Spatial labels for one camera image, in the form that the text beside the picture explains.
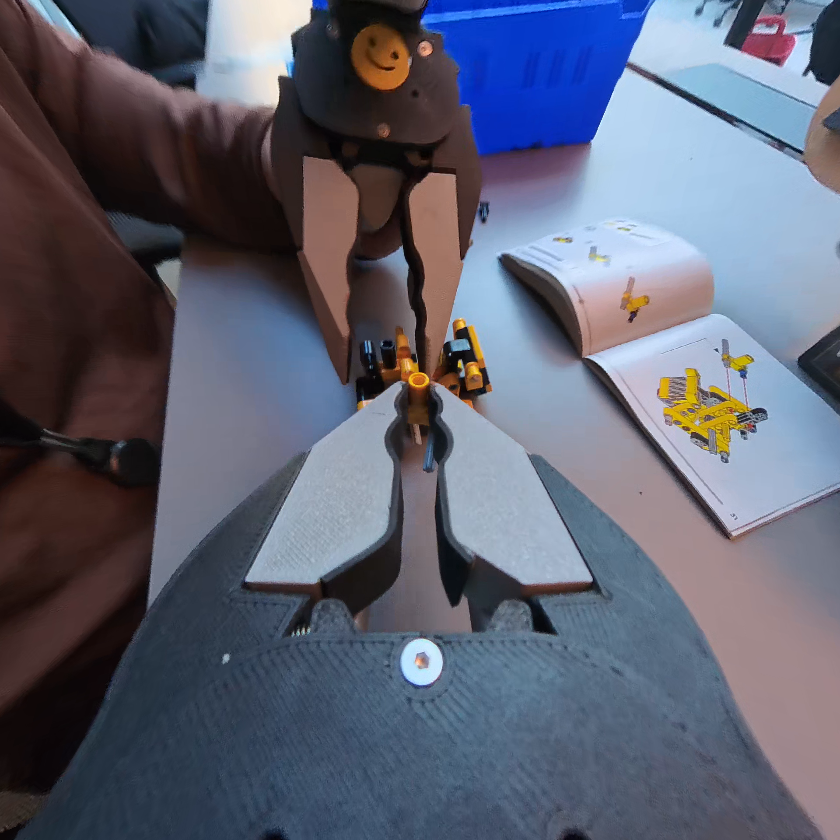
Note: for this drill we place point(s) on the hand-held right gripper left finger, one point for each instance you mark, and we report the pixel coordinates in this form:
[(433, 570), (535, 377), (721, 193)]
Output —
[(328, 512)]

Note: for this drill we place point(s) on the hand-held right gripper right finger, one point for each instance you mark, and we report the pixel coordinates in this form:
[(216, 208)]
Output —
[(518, 518)]

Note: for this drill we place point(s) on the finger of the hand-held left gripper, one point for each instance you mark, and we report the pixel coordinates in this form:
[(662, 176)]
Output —
[(436, 249), (328, 262)]

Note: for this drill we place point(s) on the yellow black lego vehicle model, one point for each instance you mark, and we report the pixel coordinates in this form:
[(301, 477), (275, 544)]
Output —
[(467, 358)]

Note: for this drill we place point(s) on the small yellow lego axle assembly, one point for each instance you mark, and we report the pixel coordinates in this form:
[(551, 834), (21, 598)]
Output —
[(418, 394)]

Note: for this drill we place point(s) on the person's left forearm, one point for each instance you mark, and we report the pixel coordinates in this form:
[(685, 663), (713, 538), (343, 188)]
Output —
[(197, 170)]

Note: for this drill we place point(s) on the open lego instruction booklet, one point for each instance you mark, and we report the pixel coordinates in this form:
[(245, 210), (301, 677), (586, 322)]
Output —
[(656, 289)]

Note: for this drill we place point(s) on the blue plastic bin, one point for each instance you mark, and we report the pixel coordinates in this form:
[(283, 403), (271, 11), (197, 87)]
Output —
[(538, 79)]

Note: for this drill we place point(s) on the black office chair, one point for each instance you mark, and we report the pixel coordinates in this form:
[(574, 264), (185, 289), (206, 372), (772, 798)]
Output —
[(144, 239)]

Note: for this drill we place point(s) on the black chair backrest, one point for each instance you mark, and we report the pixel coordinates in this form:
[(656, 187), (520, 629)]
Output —
[(151, 39)]

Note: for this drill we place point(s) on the person's brown shirt torso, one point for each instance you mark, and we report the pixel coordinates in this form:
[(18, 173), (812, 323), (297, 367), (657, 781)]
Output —
[(65, 394)]

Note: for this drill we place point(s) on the black flat device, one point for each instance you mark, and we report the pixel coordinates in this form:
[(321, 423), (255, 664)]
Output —
[(823, 371)]

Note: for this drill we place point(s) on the red bag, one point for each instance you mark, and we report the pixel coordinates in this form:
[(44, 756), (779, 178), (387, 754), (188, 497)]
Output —
[(771, 43)]

